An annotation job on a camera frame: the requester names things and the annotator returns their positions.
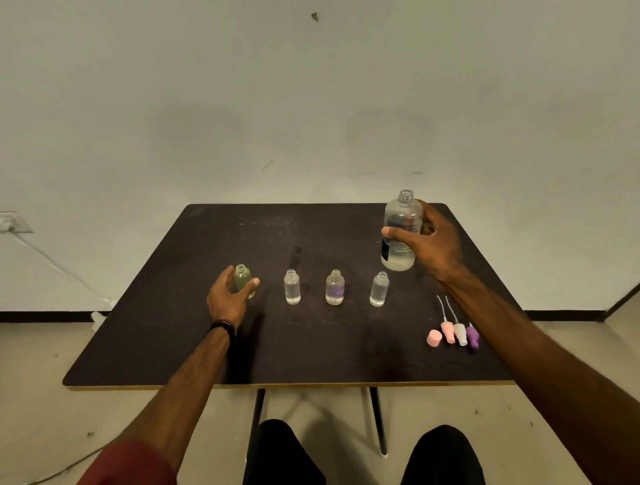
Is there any person's right hand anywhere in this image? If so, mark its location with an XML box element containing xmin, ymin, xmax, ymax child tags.
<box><xmin>381</xmin><ymin>200</ymin><xmax>467</xmax><ymax>285</ymax></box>

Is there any person's left hand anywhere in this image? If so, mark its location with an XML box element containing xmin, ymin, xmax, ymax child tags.
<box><xmin>206</xmin><ymin>265</ymin><xmax>261</xmax><ymax>329</ymax></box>

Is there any small green glass bottle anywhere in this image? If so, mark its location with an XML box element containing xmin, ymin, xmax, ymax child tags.
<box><xmin>234</xmin><ymin>264</ymin><xmax>256</xmax><ymax>300</ymax></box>

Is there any large clear plastic bottle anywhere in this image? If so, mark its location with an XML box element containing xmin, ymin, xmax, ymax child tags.
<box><xmin>380</xmin><ymin>190</ymin><xmax>425</xmax><ymax>272</ymax></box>

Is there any person's right forearm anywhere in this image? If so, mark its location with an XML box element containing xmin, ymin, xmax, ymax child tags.
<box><xmin>439</xmin><ymin>267</ymin><xmax>640</xmax><ymax>485</ymax></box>

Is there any person's left forearm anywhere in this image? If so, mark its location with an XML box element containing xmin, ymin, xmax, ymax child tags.
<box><xmin>114</xmin><ymin>326</ymin><xmax>236</xmax><ymax>474</ymax></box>

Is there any small clear glass bottle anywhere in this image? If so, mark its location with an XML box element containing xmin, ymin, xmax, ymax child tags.
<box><xmin>283</xmin><ymin>269</ymin><xmax>302</xmax><ymax>305</ymax></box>
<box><xmin>369</xmin><ymin>272</ymin><xmax>390</xmax><ymax>308</ymax></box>

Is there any small purple glass bottle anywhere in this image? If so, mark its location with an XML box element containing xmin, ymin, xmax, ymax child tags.
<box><xmin>325</xmin><ymin>269</ymin><xmax>346</xmax><ymax>306</ymax></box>

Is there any pink spray pump with tube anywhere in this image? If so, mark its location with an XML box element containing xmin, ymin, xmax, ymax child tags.
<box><xmin>436</xmin><ymin>295</ymin><xmax>457</xmax><ymax>345</ymax></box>

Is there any white spray pump with tube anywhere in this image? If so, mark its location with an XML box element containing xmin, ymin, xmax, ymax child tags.
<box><xmin>444</xmin><ymin>296</ymin><xmax>469</xmax><ymax>347</ymax></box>

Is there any black table leg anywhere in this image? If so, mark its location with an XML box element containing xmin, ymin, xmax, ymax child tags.
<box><xmin>246</xmin><ymin>389</ymin><xmax>266</xmax><ymax>453</ymax></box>
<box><xmin>368</xmin><ymin>387</ymin><xmax>389</xmax><ymax>458</ymax></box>

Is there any person's left leg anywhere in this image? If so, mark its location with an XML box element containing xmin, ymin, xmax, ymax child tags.
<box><xmin>243</xmin><ymin>419</ymin><xmax>327</xmax><ymax>485</ymax></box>

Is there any person's leg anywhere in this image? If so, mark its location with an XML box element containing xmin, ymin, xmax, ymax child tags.
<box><xmin>400</xmin><ymin>425</ymin><xmax>486</xmax><ymax>485</ymax></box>
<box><xmin>243</xmin><ymin>419</ymin><xmax>327</xmax><ymax>485</ymax></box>

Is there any black baseboard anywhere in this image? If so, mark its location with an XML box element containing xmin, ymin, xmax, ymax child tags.
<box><xmin>0</xmin><ymin>310</ymin><xmax>607</xmax><ymax>323</ymax></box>

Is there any red sleeve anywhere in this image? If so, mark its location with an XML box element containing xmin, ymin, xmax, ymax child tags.
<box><xmin>76</xmin><ymin>442</ymin><xmax>179</xmax><ymax>485</ymax></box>

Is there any person's right leg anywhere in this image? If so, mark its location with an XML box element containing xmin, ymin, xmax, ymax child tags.
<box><xmin>400</xmin><ymin>425</ymin><xmax>486</xmax><ymax>485</ymax></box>

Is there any white power cable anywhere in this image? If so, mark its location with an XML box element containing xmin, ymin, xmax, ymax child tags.
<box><xmin>9</xmin><ymin>231</ymin><xmax>119</xmax><ymax>309</ymax></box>

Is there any thin floor cable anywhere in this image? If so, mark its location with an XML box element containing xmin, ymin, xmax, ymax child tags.
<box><xmin>24</xmin><ymin>439</ymin><xmax>117</xmax><ymax>485</ymax></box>

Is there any white wall outlet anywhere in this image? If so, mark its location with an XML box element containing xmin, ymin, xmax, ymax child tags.
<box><xmin>0</xmin><ymin>212</ymin><xmax>34</xmax><ymax>235</ymax></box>

